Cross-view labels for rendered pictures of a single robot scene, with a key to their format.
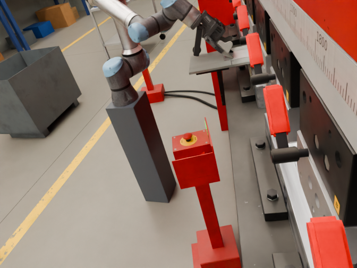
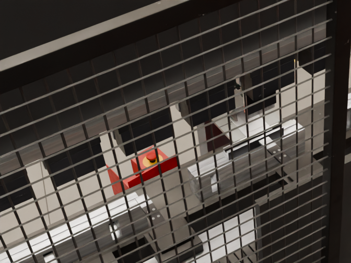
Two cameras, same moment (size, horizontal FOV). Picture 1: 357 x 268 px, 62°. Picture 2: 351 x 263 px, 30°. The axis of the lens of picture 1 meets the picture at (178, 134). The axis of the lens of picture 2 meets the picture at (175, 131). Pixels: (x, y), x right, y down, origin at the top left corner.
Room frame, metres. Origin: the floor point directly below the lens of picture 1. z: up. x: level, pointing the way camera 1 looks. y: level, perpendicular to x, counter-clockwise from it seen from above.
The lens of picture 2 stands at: (0.08, -1.49, 2.33)
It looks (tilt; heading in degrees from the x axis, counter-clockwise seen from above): 40 degrees down; 55
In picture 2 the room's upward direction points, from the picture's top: 10 degrees counter-clockwise
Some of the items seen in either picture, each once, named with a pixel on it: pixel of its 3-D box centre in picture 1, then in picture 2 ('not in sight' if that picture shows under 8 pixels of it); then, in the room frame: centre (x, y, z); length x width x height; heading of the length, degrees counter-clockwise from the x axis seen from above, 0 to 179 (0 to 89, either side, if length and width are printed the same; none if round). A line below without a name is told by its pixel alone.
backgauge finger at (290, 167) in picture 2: not in sight; (288, 161); (1.11, -0.55, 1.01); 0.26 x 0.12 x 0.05; 76
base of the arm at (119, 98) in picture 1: (122, 91); not in sight; (1.53, 0.23, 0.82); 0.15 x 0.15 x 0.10
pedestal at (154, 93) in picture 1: (143, 64); not in sight; (2.99, 0.15, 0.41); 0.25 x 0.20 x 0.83; 76
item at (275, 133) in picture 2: not in sight; (253, 141); (1.13, -0.40, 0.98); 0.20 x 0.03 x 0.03; 166
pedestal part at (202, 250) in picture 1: (213, 250); not in sight; (0.94, -0.01, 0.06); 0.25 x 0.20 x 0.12; 84
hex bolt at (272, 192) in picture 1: (272, 194); not in sight; (0.49, -0.18, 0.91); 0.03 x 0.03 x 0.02
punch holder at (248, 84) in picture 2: not in sight; (265, 61); (1.18, -0.41, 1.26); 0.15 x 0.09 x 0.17; 166
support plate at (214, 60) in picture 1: (219, 59); (236, 110); (1.19, -0.26, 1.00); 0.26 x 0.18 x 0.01; 76
